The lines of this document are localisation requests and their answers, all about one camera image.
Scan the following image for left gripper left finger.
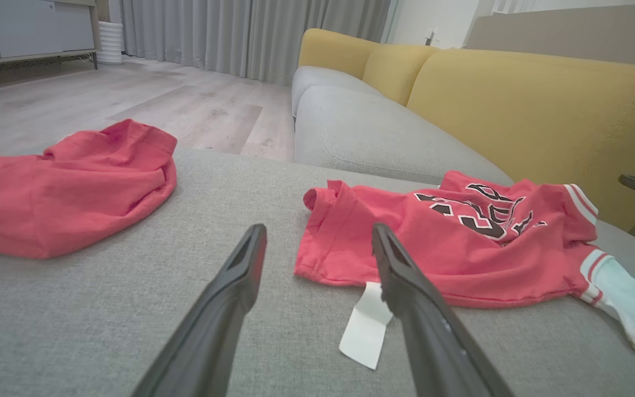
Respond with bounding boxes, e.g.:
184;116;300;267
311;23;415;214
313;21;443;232
133;223;268;397

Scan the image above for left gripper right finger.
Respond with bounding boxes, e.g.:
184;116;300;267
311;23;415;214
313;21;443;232
372;223;516;397

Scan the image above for red basketball jersey black numbers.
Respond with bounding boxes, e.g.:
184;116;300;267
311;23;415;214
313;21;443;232
294;170;635;371

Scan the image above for red shorts white stripe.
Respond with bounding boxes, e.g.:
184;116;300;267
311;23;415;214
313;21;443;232
0;119;179;260

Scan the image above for large grey sofa chaise cushion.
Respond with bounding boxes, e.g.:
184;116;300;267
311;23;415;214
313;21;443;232
0;148;635;397

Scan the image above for wide yellow sofa back cushion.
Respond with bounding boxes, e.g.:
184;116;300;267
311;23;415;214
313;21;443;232
407;49;635;232

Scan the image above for beige upholstered panel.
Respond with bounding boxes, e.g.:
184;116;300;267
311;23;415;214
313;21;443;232
464;3;635;75

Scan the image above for grey sofa seat cushion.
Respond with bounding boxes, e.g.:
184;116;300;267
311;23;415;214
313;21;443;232
294;85;514;186
291;66;385;119

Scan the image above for grey pleated curtain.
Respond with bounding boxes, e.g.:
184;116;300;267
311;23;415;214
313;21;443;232
121;0;393;86

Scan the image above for white ribbed cylinder appliance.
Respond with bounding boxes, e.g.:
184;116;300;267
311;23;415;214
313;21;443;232
99;21;125;65

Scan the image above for white wooden media cabinet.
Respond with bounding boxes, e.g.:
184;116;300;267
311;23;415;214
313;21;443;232
0;0;101;84

